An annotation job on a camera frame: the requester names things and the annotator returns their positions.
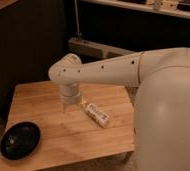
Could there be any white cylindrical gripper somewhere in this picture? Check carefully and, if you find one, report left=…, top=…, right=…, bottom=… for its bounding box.
left=60, top=83, right=86, bottom=113

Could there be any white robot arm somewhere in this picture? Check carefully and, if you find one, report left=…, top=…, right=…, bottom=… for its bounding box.
left=49, top=47, right=190, bottom=171

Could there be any black ceramic bowl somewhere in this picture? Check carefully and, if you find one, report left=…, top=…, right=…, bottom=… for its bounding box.
left=0, top=122, right=41, bottom=160

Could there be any low wooden table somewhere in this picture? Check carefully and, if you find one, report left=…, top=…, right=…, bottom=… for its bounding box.
left=0, top=81, right=134, bottom=171

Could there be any long grey beam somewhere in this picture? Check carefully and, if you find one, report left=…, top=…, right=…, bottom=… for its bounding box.
left=68, top=37, right=132, bottom=59

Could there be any thin metal pole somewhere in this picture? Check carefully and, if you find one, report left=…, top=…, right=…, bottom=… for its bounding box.
left=74, top=0, right=82, bottom=40

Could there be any wooden shelf with items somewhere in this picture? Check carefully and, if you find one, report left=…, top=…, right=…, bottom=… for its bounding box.
left=81, top=0, right=190, bottom=19

